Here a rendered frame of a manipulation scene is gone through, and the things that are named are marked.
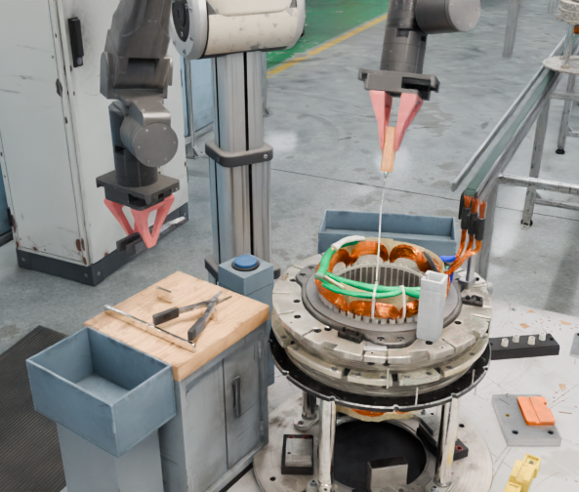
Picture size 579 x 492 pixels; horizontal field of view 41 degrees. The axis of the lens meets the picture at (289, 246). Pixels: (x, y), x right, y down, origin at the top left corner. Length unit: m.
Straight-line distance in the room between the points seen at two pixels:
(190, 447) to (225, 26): 0.69
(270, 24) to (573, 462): 0.90
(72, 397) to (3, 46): 2.42
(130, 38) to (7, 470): 1.83
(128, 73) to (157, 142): 0.10
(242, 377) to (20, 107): 2.33
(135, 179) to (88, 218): 2.31
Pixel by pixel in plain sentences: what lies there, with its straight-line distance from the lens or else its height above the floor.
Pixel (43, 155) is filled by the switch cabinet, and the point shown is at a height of 0.58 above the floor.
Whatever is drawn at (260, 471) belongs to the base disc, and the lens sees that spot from 1.27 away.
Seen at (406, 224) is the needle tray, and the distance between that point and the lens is 1.50.
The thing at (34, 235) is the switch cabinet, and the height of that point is 0.19.
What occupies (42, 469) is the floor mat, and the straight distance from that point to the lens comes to 2.56.
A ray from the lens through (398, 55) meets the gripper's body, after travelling 1.04.
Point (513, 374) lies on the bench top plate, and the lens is 1.57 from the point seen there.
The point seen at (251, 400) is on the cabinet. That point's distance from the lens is 1.24.
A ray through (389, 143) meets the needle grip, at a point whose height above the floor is 1.33.
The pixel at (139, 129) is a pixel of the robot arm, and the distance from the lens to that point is 0.96.
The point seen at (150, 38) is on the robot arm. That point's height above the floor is 1.47.
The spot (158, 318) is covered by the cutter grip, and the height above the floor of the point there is 1.09.
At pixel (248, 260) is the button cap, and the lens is 1.35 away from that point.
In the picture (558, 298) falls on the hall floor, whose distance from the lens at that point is 3.50.
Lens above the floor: 1.66
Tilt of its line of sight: 26 degrees down
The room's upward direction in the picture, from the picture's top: straight up
